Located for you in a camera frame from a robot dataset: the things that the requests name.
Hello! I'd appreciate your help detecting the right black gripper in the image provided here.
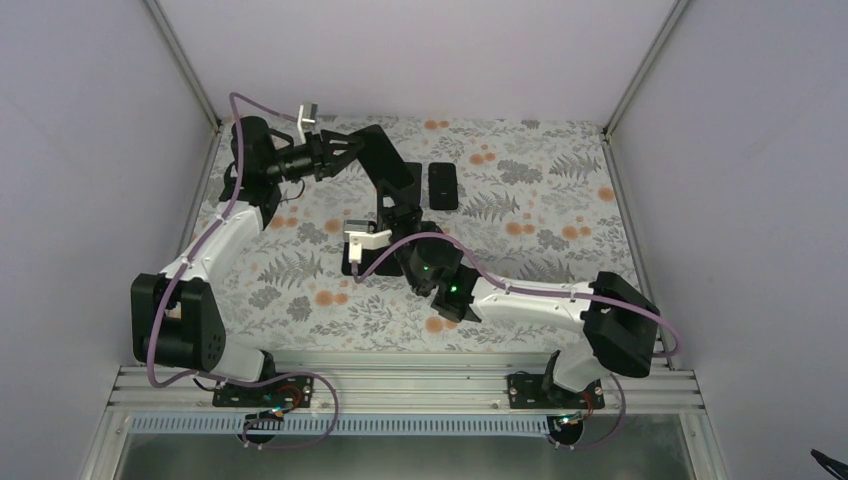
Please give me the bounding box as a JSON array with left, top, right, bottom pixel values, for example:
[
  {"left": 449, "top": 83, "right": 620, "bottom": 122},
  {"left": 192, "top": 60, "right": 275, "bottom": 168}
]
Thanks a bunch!
[{"left": 376, "top": 181, "right": 426, "bottom": 294}]

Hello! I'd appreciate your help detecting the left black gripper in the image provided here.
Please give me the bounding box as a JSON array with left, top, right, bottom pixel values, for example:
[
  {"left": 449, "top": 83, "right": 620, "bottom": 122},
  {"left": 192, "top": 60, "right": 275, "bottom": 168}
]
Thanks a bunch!
[{"left": 265, "top": 130, "right": 365, "bottom": 183}]

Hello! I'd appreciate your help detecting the black phone row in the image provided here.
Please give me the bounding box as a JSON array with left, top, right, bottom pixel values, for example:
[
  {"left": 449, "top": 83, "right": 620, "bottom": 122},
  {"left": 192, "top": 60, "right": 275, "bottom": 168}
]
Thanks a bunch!
[
  {"left": 401, "top": 162, "right": 423, "bottom": 206},
  {"left": 427, "top": 162, "right": 459, "bottom": 211},
  {"left": 341, "top": 242, "right": 403, "bottom": 277}
]

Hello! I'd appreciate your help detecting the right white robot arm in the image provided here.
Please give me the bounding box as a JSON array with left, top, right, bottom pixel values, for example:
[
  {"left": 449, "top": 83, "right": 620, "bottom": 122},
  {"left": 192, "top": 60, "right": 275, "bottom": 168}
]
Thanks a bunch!
[{"left": 378, "top": 187, "right": 659, "bottom": 407}]

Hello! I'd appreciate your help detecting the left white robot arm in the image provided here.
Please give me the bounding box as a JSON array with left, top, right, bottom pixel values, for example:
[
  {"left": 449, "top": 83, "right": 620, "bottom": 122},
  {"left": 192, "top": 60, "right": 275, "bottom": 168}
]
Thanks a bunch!
[{"left": 130, "top": 116, "right": 364, "bottom": 405}]

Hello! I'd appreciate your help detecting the floral table mat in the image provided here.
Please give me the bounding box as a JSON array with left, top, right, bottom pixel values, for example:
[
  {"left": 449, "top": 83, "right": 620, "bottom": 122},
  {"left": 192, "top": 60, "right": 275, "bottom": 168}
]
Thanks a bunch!
[{"left": 213, "top": 116, "right": 637, "bottom": 353}]

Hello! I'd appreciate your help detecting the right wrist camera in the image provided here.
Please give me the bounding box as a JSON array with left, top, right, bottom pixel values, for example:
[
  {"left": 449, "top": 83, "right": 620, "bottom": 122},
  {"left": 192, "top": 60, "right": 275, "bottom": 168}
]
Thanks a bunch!
[{"left": 343, "top": 220, "right": 392, "bottom": 263}]

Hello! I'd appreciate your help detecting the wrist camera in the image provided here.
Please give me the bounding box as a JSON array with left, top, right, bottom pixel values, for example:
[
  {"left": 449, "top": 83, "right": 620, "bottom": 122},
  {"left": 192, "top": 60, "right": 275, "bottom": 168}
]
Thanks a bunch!
[
  {"left": 343, "top": 220, "right": 392, "bottom": 263},
  {"left": 296, "top": 102, "right": 318, "bottom": 144}
]

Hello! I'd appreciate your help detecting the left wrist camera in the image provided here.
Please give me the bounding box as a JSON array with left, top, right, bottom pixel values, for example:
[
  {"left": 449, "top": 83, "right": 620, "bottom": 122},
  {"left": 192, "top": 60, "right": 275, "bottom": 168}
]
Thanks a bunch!
[{"left": 296, "top": 102, "right": 318, "bottom": 144}]

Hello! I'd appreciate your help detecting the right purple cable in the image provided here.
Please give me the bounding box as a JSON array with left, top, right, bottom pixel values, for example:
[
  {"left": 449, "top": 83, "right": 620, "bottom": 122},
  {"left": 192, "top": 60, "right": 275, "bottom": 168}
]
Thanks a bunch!
[{"left": 351, "top": 231, "right": 682, "bottom": 453}]

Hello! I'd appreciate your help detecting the purple cable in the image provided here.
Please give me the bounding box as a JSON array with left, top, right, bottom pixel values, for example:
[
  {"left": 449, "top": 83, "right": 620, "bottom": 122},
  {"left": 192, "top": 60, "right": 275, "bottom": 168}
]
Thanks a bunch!
[
  {"left": 351, "top": 231, "right": 682, "bottom": 453},
  {"left": 145, "top": 92, "right": 339, "bottom": 452}
]

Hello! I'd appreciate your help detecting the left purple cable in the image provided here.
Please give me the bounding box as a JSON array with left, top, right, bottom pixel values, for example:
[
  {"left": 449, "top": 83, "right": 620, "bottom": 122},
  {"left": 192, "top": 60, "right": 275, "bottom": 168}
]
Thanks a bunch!
[{"left": 145, "top": 92, "right": 339, "bottom": 452}]

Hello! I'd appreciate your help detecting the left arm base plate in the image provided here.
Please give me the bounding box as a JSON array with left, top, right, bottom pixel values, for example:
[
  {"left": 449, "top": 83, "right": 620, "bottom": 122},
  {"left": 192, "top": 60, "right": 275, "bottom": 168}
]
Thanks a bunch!
[{"left": 212, "top": 375, "right": 314, "bottom": 410}]

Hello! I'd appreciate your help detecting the grey slotted cable duct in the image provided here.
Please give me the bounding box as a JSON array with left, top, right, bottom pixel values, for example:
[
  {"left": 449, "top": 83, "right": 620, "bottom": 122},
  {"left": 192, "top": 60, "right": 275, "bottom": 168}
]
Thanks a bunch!
[{"left": 129, "top": 412, "right": 551, "bottom": 437}]

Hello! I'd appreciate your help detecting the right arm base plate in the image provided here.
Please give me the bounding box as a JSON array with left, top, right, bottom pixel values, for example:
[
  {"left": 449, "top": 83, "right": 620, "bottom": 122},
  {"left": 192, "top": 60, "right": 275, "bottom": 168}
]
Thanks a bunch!
[{"left": 506, "top": 371, "right": 605, "bottom": 410}]

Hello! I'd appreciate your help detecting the aluminium rail frame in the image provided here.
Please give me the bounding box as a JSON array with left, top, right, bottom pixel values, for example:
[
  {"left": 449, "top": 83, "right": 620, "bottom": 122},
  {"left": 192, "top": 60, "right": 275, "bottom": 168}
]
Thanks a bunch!
[{"left": 105, "top": 349, "right": 705, "bottom": 415}]

